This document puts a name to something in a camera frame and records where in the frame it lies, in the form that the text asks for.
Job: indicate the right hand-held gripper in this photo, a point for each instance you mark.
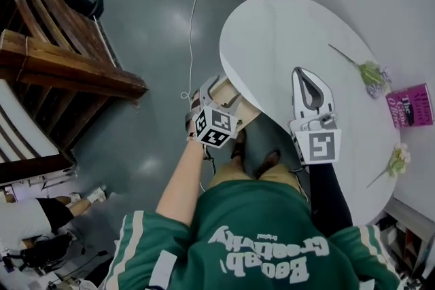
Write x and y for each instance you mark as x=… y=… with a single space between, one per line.
x=317 y=142

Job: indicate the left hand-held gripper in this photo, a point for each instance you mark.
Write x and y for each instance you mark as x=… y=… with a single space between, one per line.
x=211 y=128

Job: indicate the person's left forearm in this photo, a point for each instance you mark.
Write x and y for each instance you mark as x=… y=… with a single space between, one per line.
x=180 y=183

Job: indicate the person's right forearm black sleeve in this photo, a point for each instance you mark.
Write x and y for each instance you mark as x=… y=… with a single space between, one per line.
x=331 y=200

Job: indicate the person's brown left shoe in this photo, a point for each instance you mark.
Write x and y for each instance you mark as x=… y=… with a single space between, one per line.
x=239 y=146

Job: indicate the person's brown shoe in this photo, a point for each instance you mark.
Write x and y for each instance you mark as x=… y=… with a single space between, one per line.
x=239 y=146
x=268 y=162

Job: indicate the purple artificial flower sprig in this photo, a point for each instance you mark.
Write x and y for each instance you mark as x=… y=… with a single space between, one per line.
x=372 y=76

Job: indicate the person's brown right shoe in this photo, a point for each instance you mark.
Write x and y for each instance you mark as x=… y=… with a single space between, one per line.
x=268 y=162

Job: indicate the khaki trousers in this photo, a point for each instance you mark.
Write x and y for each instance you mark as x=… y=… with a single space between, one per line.
x=265 y=176

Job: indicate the magenta book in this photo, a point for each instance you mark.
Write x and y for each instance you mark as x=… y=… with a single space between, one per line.
x=409 y=105

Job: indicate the pale yellow artificial flower sprig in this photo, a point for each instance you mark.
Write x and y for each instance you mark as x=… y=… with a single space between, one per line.
x=397 y=159

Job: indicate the green printed shirt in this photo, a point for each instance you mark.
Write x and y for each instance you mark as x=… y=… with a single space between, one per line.
x=258 y=241

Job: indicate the white storage shelf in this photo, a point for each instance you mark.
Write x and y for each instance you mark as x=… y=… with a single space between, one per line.
x=408 y=234

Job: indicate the dark wooden staircase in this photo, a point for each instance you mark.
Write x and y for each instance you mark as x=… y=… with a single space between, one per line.
x=57 y=44

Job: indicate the white striped bench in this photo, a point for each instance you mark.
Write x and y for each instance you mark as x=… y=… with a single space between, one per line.
x=20 y=132

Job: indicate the black equipment bag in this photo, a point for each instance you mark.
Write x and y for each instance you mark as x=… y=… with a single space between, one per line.
x=40 y=251

